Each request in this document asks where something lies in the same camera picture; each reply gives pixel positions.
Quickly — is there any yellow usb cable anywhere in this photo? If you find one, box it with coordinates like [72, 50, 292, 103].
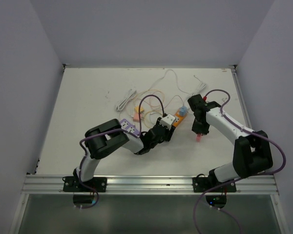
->
[131, 90, 167, 130]

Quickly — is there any blue plug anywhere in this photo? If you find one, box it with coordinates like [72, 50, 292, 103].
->
[179, 106, 188, 117]

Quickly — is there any pink charger plug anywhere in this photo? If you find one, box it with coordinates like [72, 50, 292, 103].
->
[132, 113, 143, 122]

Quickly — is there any yellow charger plug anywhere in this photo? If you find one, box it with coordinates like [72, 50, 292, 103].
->
[134, 106, 145, 113]

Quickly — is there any pink usb cable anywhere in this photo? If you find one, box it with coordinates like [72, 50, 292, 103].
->
[136, 75, 201, 127]

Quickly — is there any white usb cable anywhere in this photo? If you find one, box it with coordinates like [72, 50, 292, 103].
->
[143, 69, 193, 96]

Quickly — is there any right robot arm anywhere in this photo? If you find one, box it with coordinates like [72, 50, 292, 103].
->
[188, 95, 273, 191]

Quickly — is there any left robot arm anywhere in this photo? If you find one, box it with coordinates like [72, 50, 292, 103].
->
[74, 114, 176, 192]

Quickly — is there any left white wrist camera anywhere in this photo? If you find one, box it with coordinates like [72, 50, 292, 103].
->
[159, 114, 176, 129]

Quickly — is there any orange strip white power cord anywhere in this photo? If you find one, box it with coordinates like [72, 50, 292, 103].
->
[189, 82, 208, 98]

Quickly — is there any purple strip white power cord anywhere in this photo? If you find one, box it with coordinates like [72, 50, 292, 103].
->
[115, 89, 138, 113]

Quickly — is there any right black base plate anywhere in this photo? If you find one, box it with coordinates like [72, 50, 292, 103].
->
[192, 174, 237, 193]

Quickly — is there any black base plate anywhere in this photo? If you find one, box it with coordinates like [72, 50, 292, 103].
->
[62, 176, 107, 193]
[192, 174, 237, 193]

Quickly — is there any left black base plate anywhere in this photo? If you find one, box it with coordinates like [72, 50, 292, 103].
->
[62, 176, 107, 193]

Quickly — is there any aluminium mounting rail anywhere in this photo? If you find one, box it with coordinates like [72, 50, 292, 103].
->
[21, 175, 278, 195]

